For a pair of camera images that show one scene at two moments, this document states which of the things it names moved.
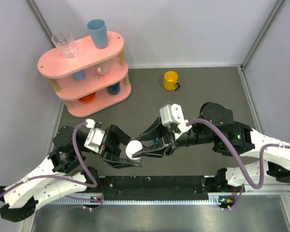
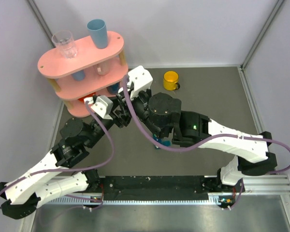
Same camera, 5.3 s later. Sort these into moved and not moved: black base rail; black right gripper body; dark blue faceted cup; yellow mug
Moved: black right gripper body
Not moved: black base rail; dark blue faceted cup; yellow mug
